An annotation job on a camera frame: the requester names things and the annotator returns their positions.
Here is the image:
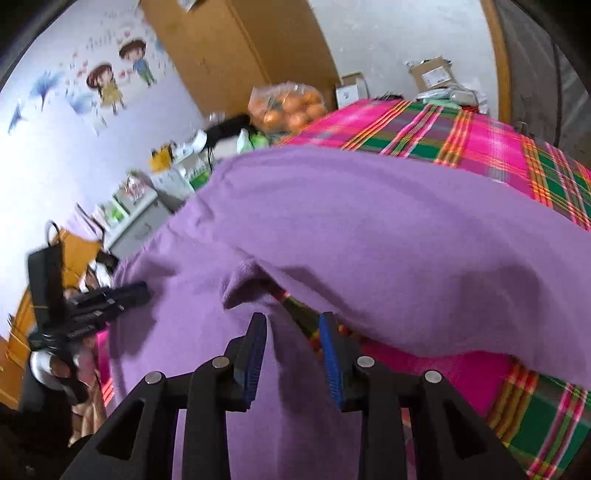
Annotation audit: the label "wooden door frame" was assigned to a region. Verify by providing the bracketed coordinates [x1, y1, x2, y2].
[480, 0, 514, 123]

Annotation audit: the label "cardboard parcel box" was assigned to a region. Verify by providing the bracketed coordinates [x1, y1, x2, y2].
[409, 56, 458, 93]

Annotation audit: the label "large white box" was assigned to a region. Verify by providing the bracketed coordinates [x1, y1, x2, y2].
[152, 168, 195, 199]

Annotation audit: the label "bag of oranges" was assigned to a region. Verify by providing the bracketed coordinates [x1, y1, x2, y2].
[248, 82, 328, 134]

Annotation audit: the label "wooden wardrobe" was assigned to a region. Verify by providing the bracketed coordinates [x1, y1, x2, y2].
[141, 0, 342, 118]

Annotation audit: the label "cartoon wall sticker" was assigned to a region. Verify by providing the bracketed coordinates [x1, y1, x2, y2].
[7, 32, 176, 137]

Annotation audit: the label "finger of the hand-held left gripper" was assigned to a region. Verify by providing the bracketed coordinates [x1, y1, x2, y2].
[67, 281, 152, 309]

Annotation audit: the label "plastic sheet door curtain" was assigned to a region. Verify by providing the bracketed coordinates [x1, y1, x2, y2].
[496, 0, 591, 153]

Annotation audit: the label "purple fleece pants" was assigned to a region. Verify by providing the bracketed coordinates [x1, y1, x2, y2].
[106, 145, 591, 480]

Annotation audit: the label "small white box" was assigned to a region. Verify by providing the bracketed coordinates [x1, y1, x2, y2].
[335, 73, 370, 109]

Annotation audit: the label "person's left forearm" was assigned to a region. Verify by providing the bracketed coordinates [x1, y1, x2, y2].
[0, 364, 98, 480]

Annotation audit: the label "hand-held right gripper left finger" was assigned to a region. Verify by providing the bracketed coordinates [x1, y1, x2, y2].
[60, 312, 269, 480]

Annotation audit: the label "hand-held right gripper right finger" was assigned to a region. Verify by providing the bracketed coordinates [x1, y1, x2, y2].
[318, 312, 529, 480]

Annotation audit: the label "green tissue pack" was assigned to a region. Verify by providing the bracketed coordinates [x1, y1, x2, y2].
[238, 129, 269, 153]

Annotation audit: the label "yellow paper bag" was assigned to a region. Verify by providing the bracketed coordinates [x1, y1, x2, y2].
[148, 143, 174, 174]

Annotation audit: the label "pink green plaid bed sheet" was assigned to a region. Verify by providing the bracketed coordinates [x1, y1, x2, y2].
[95, 98, 591, 480]

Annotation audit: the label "person's left hand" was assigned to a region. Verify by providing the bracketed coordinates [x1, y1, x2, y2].
[30, 344, 94, 408]

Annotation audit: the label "grey plastic parcels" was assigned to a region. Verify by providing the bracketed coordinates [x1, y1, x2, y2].
[416, 88, 481, 109]

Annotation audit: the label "black bag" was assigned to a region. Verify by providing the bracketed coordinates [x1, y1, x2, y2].
[205, 115, 252, 144]

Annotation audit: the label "orange wooden panel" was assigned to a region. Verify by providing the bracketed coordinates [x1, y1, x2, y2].
[0, 231, 102, 398]

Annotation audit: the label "grey drawer cabinet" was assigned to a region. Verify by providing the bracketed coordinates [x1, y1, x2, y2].
[104, 189, 174, 259]

